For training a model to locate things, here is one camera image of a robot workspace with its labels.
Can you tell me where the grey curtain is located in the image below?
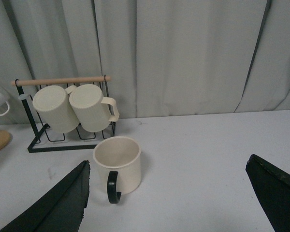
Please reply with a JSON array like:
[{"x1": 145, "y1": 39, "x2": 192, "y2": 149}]
[{"x1": 0, "y1": 0, "x2": 290, "y2": 124}]

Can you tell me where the cream mug with black handle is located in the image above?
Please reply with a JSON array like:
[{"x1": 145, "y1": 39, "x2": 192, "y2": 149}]
[{"x1": 93, "y1": 136, "x2": 142, "y2": 204}]

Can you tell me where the cream mug hanging right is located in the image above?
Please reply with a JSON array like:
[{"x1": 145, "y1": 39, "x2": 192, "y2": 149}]
[{"x1": 69, "y1": 84, "x2": 119, "y2": 132}]

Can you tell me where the cream mug hanging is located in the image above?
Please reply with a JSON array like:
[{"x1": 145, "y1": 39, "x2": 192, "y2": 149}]
[
  {"x1": 69, "y1": 84, "x2": 119, "y2": 132},
  {"x1": 32, "y1": 85, "x2": 80, "y2": 133}
]

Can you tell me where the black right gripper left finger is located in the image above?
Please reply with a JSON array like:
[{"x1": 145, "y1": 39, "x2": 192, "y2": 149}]
[{"x1": 0, "y1": 160, "x2": 90, "y2": 232}]

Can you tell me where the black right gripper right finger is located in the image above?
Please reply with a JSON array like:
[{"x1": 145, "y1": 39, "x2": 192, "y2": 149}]
[{"x1": 246, "y1": 154, "x2": 290, "y2": 232}]

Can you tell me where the cream mug hanging left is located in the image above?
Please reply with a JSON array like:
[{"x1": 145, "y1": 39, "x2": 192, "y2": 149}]
[{"x1": 32, "y1": 85, "x2": 80, "y2": 133}]

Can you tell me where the black wire mug rack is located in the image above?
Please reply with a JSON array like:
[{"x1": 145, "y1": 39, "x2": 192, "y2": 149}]
[{"x1": 11, "y1": 75, "x2": 116, "y2": 153}]

